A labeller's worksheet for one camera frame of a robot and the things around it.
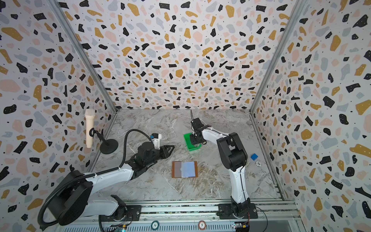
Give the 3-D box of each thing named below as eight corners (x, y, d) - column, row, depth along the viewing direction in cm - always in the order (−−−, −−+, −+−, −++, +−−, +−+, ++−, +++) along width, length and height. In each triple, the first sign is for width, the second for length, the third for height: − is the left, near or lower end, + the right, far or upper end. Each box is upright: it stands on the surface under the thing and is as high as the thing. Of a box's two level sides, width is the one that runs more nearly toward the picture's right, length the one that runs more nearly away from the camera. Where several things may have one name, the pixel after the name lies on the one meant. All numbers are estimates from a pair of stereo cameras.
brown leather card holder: (170, 177, 88) (170, 176, 86) (172, 162, 94) (172, 160, 93) (197, 177, 88) (197, 176, 87) (197, 162, 95) (197, 161, 93)
